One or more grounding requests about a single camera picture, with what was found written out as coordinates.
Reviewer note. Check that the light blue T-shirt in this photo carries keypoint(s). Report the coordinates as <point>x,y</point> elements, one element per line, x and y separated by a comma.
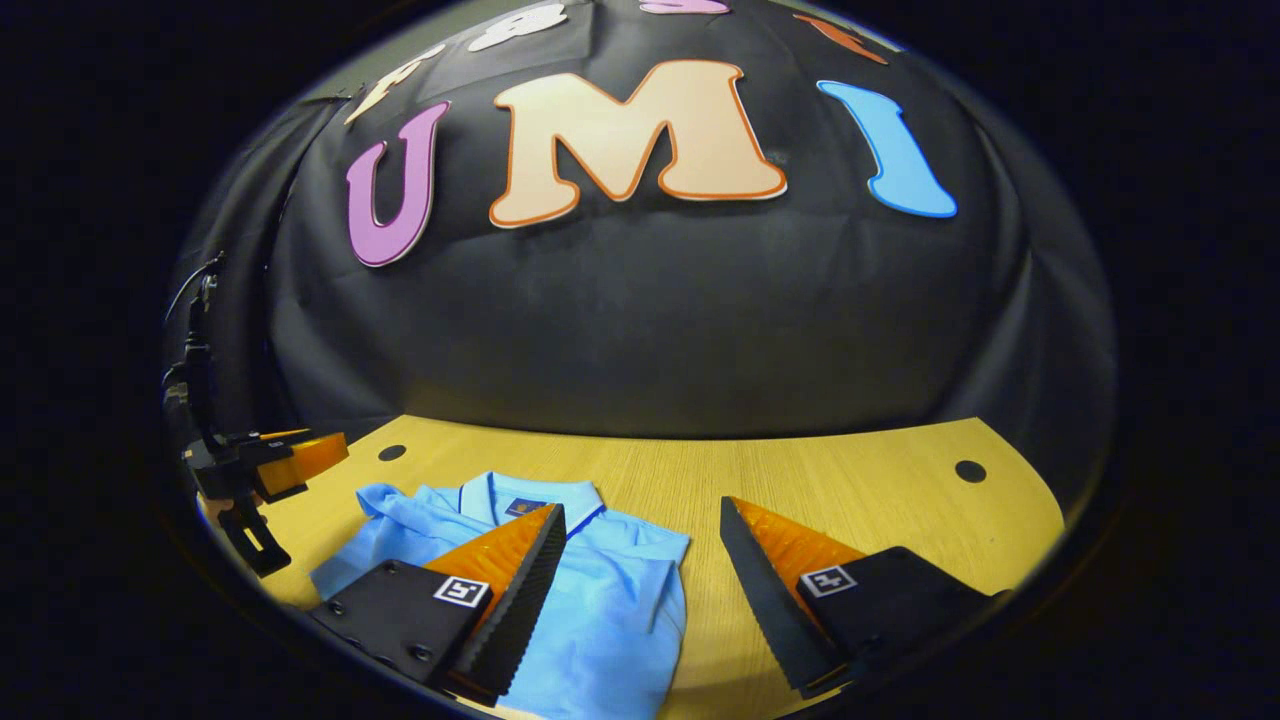
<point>620,600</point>

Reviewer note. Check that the black round table grommet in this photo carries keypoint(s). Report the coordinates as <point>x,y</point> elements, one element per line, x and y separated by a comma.
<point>391,452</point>
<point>970,470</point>

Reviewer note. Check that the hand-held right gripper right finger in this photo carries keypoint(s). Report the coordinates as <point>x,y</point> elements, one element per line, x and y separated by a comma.
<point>765,600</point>

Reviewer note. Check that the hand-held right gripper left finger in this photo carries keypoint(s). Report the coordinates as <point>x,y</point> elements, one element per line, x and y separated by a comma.
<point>520,610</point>

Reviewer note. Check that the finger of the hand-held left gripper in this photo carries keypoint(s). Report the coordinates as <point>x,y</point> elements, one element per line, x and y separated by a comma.
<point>310,462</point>
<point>268,447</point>

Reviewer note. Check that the black backdrop cloth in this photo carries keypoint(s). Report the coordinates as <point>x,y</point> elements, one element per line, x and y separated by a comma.
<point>650,320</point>

